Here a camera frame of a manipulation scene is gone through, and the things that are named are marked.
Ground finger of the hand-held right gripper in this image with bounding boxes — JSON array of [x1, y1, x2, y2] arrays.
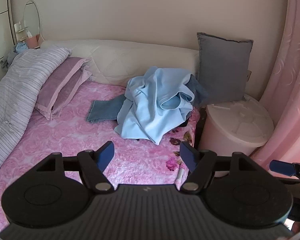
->
[[269, 159, 300, 180]]

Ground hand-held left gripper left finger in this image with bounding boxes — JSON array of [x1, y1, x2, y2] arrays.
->
[[36, 141, 115, 194]]

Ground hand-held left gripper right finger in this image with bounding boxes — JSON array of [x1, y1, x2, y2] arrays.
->
[[179, 141, 263, 194]]

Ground light blue sweatshirt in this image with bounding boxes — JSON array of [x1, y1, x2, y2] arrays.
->
[[114, 66, 194, 145]]

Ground white pen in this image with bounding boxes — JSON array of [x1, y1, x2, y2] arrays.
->
[[174, 168, 185, 183]]

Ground blue jeans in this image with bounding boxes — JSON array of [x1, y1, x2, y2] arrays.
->
[[86, 75, 209, 125]]

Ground pink floral blanket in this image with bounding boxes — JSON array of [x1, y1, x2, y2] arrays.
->
[[0, 81, 201, 230]]

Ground white lidded bucket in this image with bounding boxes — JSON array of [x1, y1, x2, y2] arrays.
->
[[197, 94, 275, 178]]

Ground purple ruffled pillow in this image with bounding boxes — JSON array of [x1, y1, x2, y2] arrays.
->
[[34, 56, 93, 120]]

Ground pink curtain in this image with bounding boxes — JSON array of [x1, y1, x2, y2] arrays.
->
[[250, 0, 300, 178]]

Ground grey pillow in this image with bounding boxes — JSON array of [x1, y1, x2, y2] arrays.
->
[[196, 32, 254, 103]]

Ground cream headboard cushion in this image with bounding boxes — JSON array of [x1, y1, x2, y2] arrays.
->
[[40, 39, 200, 88]]

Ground striped lavender duvet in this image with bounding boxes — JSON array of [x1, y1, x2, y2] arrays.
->
[[0, 44, 73, 183]]

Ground oval mirror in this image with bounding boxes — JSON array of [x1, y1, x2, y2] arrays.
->
[[23, 0, 42, 37]]

